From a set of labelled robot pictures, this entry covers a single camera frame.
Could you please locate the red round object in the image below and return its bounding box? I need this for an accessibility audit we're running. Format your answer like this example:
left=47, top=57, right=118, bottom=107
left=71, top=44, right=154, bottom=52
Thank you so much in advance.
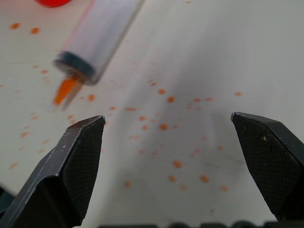
left=35, top=0, right=72, bottom=8

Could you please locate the clear plastic syringe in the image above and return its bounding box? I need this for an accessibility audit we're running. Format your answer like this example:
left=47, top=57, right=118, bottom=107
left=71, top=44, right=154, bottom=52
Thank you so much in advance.
left=48, top=0, right=145, bottom=112

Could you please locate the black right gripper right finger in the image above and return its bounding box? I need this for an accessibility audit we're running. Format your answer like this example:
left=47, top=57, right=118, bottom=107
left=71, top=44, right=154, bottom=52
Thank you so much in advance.
left=231, top=112, right=304, bottom=223

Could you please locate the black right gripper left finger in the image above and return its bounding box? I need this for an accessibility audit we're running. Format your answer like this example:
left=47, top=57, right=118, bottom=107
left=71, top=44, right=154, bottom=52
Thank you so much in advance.
left=0, top=115, right=106, bottom=228

